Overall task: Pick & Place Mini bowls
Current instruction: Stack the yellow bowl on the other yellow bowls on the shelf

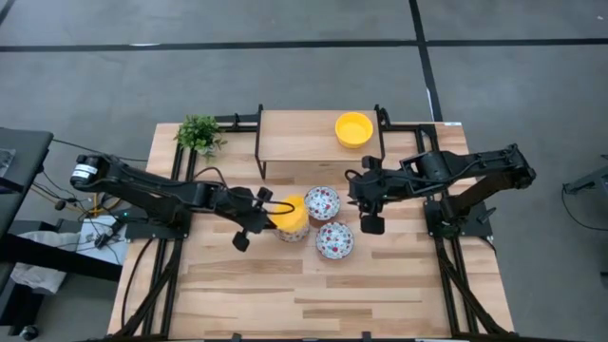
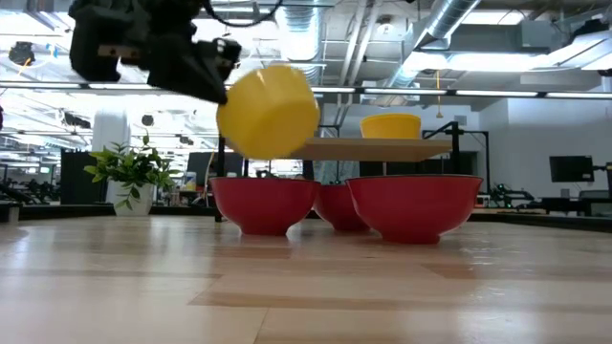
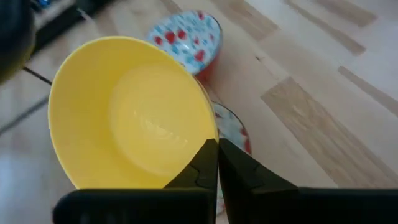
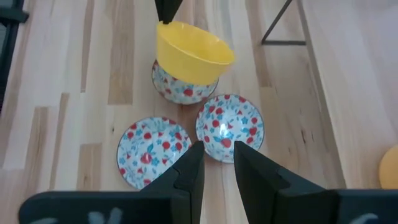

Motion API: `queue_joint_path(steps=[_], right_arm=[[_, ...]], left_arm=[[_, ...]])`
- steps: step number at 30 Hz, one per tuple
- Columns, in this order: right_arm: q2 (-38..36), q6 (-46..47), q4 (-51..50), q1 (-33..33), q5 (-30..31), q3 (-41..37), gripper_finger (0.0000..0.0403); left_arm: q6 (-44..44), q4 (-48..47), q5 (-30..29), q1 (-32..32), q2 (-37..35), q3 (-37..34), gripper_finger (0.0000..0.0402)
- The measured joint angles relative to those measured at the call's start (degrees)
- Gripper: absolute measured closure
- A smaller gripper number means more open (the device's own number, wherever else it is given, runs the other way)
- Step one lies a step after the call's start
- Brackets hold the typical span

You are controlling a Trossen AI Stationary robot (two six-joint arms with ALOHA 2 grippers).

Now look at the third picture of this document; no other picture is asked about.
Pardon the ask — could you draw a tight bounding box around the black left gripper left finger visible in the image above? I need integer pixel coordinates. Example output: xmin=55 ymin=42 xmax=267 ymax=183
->
xmin=52 ymin=138 xmax=218 ymax=224

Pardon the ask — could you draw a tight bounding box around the yellow plastic mini bowl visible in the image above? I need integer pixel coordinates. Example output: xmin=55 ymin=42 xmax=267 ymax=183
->
xmin=47 ymin=35 xmax=220 ymax=190

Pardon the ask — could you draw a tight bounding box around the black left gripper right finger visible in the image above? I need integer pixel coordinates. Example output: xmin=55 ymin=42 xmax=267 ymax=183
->
xmin=218 ymin=138 xmax=398 ymax=224

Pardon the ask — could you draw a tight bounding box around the red bowl with floral inside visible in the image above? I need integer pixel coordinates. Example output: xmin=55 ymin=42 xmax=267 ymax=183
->
xmin=145 ymin=9 xmax=223 ymax=82
xmin=211 ymin=101 xmax=252 ymax=215

